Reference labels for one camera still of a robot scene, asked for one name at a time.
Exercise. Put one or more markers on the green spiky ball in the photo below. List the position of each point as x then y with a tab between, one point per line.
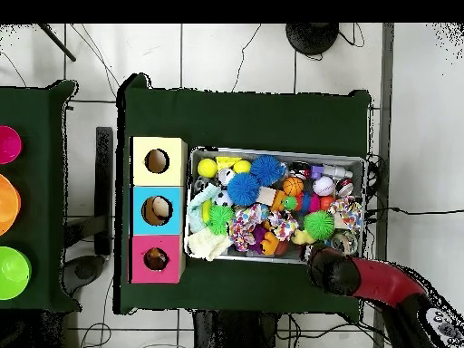
319	225
220	217

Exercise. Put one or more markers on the mint knitted cloth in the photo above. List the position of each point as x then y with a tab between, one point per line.
195	206

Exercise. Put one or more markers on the cream knitted cloth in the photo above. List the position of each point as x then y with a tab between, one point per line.
206	244

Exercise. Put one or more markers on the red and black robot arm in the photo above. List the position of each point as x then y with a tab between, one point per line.
384	281

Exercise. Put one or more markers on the wooden box with three holes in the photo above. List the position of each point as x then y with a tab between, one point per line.
174	195

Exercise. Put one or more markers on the silver mesh bin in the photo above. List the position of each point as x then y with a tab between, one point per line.
253	259

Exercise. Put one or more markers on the blue spiky ball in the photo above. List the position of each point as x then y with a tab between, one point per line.
268	169
243	189

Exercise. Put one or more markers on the orange plastic block toy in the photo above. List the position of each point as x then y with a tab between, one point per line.
270	244

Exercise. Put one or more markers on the dark green table cloth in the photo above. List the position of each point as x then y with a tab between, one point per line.
40	181
235	119

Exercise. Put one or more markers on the black upright panel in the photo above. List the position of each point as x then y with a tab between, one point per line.
104	181

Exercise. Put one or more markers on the grey black stand foot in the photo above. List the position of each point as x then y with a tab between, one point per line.
85	270

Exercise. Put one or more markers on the black round stand base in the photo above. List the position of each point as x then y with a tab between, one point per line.
311	38

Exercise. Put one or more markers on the orange bowl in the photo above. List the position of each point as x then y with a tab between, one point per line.
9	204

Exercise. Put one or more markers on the pink bowl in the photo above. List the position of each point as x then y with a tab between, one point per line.
9	145

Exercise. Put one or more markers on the thin black rod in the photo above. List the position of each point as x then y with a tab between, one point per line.
58	43

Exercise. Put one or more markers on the green bowl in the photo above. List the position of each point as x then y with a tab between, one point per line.
12	273

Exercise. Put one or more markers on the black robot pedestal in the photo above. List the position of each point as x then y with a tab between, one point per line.
235	330

